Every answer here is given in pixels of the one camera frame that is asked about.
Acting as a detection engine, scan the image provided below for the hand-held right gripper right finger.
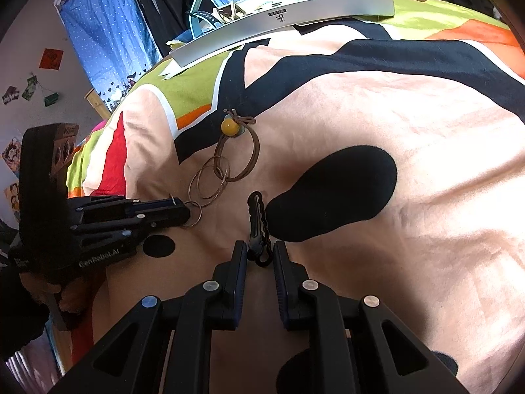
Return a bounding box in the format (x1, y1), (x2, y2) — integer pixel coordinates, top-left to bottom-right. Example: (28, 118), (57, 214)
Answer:
(273, 240), (470, 394)

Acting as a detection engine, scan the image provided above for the amber bead cord bracelet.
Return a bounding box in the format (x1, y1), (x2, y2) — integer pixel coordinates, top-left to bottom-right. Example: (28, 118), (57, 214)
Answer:
(215, 109), (262, 183)

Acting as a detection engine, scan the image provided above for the linked metal rings chain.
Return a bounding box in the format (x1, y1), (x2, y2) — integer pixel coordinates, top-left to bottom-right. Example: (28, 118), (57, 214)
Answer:
(180, 155), (231, 229)

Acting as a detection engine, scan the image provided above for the cartoon wall poster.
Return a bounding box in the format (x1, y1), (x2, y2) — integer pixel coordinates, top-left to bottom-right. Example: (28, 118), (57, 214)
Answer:
(2, 137), (22, 173)
(4, 183), (21, 222)

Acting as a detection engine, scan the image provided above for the grey shallow box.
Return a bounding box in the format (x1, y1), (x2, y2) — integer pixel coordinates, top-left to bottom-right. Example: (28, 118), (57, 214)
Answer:
(168, 0), (395, 68)

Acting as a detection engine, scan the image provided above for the person's left forearm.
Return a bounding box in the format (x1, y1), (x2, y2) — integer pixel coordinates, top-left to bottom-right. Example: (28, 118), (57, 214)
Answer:
(0, 267), (52, 364)

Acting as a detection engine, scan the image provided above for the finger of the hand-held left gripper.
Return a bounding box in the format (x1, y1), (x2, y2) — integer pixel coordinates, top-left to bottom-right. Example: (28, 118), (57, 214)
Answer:
(70, 195), (191, 226)
(71, 215), (191, 255)

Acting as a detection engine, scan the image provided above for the black hair clip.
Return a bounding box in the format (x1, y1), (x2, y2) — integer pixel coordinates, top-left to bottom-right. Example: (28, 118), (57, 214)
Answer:
(246, 191), (274, 267)

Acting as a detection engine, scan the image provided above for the person's left hand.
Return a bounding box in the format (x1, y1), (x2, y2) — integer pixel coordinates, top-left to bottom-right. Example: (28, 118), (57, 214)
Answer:
(20, 273), (95, 312)

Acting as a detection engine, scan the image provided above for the light wooden furniture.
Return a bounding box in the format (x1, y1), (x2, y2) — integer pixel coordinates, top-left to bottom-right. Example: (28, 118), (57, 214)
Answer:
(84, 88), (113, 120)

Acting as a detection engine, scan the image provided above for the strap wristwatch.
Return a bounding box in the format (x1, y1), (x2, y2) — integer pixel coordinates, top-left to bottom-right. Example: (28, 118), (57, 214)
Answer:
(188, 0), (247, 37)

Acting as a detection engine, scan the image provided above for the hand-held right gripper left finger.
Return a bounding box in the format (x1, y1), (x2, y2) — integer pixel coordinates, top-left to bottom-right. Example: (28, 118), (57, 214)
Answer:
(49, 240), (249, 394)

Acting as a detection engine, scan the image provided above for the red wall sticker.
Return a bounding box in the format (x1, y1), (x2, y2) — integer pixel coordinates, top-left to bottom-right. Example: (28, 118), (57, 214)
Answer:
(40, 48), (64, 70)

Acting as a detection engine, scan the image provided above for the colourful printed blanket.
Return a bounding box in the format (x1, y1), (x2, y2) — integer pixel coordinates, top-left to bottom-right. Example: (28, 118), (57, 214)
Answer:
(66, 0), (525, 394)

